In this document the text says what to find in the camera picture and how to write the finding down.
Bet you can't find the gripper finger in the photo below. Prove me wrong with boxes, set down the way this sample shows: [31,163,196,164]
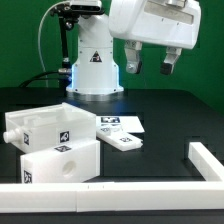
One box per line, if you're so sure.
[124,40,142,74]
[160,47,182,75]

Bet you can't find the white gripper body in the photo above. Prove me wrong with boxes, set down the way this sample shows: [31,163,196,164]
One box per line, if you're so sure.
[109,0,201,49]

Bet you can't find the small white cabinet panel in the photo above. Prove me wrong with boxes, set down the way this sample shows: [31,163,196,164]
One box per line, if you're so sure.
[96,127,143,152]

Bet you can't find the white cabinet body box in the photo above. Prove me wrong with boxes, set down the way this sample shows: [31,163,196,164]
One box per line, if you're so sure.
[3,103,96,153]

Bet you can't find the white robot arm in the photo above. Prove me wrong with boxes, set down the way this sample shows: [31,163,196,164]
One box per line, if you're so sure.
[66,0,201,101]

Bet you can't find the white cabinet block with hole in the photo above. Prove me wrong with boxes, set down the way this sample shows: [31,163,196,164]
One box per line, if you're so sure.
[20,140,100,184]

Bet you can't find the white marker sheet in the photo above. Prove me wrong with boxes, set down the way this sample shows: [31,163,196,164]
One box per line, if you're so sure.
[96,116,144,133]

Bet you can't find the white right fence bar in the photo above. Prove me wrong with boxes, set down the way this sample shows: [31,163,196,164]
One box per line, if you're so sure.
[188,142,224,183]

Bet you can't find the white fence bar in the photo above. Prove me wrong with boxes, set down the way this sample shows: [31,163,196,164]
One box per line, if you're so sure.
[188,142,224,183]
[0,181,224,213]

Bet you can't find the white front fence bar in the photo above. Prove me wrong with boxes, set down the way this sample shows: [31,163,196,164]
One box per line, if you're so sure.
[0,181,224,213]

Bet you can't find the black camera on stand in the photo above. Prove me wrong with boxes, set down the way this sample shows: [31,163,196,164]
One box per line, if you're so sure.
[50,0,104,89]

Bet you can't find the black base cables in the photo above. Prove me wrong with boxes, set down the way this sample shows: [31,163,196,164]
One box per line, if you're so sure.
[18,70,69,89]

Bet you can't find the grey white cable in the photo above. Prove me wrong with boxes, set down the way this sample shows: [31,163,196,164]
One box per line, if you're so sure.
[37,0,71,88]

